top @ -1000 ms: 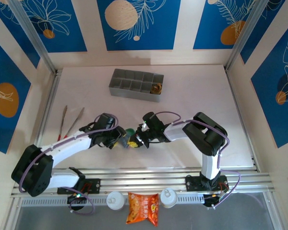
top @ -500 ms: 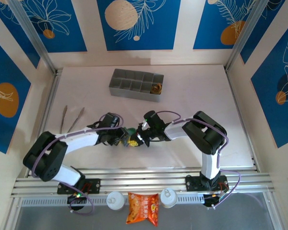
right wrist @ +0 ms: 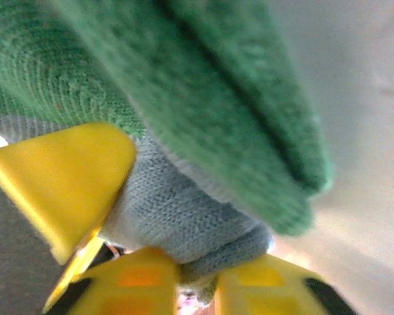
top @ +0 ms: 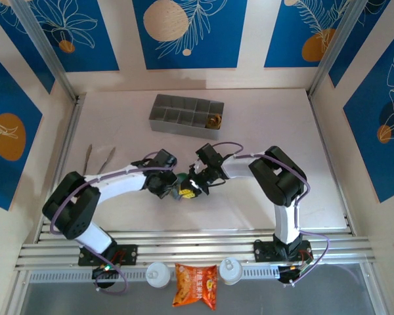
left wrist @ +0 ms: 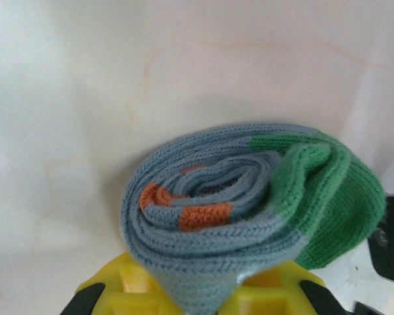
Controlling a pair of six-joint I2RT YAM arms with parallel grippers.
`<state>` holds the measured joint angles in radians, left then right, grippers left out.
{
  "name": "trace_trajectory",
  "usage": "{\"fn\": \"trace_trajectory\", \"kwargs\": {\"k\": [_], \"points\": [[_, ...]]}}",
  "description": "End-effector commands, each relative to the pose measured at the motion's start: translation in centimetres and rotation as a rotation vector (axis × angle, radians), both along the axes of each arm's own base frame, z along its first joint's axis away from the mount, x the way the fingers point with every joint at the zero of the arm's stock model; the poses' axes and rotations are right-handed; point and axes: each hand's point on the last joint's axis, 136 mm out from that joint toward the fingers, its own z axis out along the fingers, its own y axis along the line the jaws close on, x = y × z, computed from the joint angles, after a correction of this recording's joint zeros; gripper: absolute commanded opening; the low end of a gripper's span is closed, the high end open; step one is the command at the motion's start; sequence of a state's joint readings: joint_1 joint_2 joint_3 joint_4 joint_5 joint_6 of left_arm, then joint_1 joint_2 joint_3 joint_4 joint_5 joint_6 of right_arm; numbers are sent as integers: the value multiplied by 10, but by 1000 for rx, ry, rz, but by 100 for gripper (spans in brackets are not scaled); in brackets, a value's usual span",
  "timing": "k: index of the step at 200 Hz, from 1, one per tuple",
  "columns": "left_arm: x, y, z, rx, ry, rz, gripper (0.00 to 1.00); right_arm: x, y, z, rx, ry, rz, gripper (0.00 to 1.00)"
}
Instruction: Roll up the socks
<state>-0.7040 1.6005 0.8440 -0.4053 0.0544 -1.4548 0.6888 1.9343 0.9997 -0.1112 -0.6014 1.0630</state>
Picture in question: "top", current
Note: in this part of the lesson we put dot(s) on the grey divided organizer box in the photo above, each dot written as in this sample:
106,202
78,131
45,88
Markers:
170,115

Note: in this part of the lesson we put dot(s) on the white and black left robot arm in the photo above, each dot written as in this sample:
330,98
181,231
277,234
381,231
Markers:
118,182

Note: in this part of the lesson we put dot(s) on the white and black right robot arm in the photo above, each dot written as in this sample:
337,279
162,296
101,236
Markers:
236,167

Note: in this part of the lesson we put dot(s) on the white pull-tab can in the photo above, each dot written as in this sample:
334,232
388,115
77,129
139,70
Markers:
230,270

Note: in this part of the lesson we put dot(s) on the orange snack bag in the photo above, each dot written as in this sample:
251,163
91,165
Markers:
193,283

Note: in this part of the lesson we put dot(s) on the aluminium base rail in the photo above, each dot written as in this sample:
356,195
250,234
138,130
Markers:
197,244

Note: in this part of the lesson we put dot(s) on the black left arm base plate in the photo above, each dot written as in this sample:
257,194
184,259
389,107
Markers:
128,254

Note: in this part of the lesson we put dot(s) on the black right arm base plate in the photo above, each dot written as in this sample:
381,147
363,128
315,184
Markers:
264,251

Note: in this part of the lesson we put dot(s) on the aluminium side rail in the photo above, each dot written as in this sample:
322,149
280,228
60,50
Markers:
330,164
64,157

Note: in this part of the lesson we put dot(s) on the aluminium corner post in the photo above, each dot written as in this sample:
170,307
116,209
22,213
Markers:
49,49
335,49

